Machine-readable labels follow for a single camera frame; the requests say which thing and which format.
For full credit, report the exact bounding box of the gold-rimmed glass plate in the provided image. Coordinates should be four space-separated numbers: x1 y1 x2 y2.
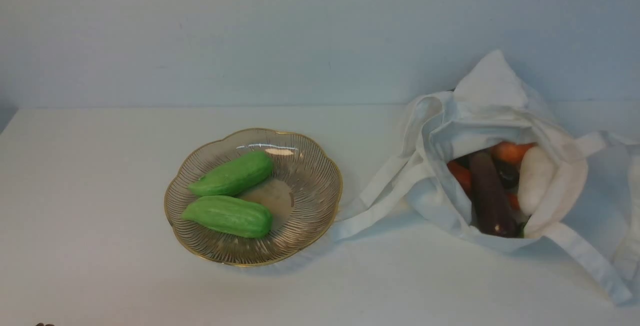
164 128 343 267

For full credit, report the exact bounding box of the dark purple eggplant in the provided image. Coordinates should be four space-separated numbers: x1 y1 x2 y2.
469 152 519 238

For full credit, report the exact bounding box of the white cloth tote bag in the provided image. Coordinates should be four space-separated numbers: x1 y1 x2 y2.
329 50 639 305

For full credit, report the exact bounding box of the white radish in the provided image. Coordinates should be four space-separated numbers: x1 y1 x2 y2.
517 146 557 216

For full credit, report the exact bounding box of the green cucumber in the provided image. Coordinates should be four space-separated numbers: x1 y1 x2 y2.
181 195 274 239
188 152 274 197

